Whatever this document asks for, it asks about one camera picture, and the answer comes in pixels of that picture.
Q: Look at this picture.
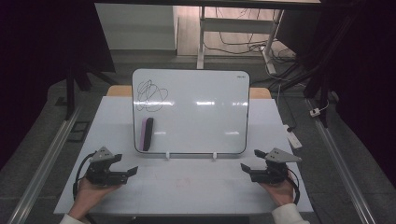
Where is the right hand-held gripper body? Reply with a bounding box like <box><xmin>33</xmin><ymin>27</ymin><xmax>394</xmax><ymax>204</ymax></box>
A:
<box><xmin>249</xmin><ymin>147</ymin><xmax>304</xmax><ymax>186</ymax></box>

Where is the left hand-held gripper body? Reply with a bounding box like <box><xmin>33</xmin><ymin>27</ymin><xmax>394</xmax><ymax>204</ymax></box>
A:
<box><xmin>85</xmin><ymin>146</ymin><xmax>129</xmax><ymax>188</ymax></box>

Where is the pink and black whiteboard eraser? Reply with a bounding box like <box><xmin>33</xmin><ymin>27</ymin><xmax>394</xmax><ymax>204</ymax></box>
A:
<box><xmin>138</xmin><ymin>117</ymin><xmax>155</xmax><ymax>152</ymax></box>

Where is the white whiteboard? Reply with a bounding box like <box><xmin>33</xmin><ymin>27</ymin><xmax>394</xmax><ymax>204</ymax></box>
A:
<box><xmin>131</xmin><ymin>68</ymin><xmax>251</xmax><ymax>156</ymax></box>

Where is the person's right hand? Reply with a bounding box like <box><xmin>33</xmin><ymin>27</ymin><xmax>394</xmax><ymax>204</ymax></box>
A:
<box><xmin>259</xmin><ymin>172</ymin><xmax>296</xmax><ymax>208</ymax></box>

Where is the person's left hand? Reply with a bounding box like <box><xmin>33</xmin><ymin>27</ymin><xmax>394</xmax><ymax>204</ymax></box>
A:
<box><xmin>68</xmin><ymin>176</ymin><xmax>121</xmax><ymax>220</ymax></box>

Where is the white power strip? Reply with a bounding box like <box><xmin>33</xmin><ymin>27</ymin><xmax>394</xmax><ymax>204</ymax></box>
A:
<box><xmin>282</xmin><ymin>124</ymin><xmax>304</xmax><ymax>150</ymax></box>

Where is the wooden table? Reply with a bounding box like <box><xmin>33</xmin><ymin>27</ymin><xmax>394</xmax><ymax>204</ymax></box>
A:
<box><xmin>106</xmin><ymin>85</ymin><xmax>273</xmax><ymax>100</ymax></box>

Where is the black metal stand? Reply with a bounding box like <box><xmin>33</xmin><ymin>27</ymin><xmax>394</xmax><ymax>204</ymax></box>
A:
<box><xmin>269</xmin><ymin>6</ymin><xmax>362</xmax><ymax>129</ymax></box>
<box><xmin>55</xmin><ymin>60</ymin><xmax>117</xmax><ymax>121</ymax></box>

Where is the white panel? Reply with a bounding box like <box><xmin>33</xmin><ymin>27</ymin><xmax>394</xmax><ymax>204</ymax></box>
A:
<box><xmin>94</xmin><ymin>3</ymin><xmax>179</xmax><ymax>51</ymax></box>

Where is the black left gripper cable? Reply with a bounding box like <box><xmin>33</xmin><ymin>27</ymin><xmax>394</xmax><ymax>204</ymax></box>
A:
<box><xmin>72</xmin><ymin>151</ymin><xmax>98</xmax><ymax>201</ymax></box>

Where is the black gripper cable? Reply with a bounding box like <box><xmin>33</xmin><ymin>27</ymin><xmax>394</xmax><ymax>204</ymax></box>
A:
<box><xmin>72</xmin><ymin>151</ymin><xmax>98</xmax><ymax>201</ymax></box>
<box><xmin>285</xmin><ymin>167</ymin><xmax>301</xmax><ymax>206</ymax></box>

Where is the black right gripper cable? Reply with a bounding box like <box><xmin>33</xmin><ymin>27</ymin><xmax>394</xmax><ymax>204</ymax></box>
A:
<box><xmin>285</xmin><ymin>167</ymin><xmax>301</xmax><ymax>206</ymax></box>

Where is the black square floor frame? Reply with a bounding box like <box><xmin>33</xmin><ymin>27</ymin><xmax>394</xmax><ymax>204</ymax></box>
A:
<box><xmin>66</xmin><ymin>120</ymin><xmax>92</xmax><ymax>144</ymax></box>

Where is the aluminium rail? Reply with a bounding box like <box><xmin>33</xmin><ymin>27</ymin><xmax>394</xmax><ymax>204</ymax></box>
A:
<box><xmin>7</xmin><ymin>105</ymin><xmax>84</xmax><ymax>224</ymax></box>
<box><xmin>305</xmin><ymin>98</ymin><xmax>378</xmax><ymax>224</ymax></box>

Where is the tangle of black floor cables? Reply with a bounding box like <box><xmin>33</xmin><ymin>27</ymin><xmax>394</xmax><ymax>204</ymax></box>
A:
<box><xmin>204</xmin><ymin>7</ymin><xmax>298</xmax><ymax>64</ymax></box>

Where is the white desk frame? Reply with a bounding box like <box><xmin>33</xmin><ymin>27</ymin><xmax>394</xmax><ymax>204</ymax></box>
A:
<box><xmin>196</xmin><ymin>6</ymin><xmax>285</xmax><ymax>76</ymax></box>

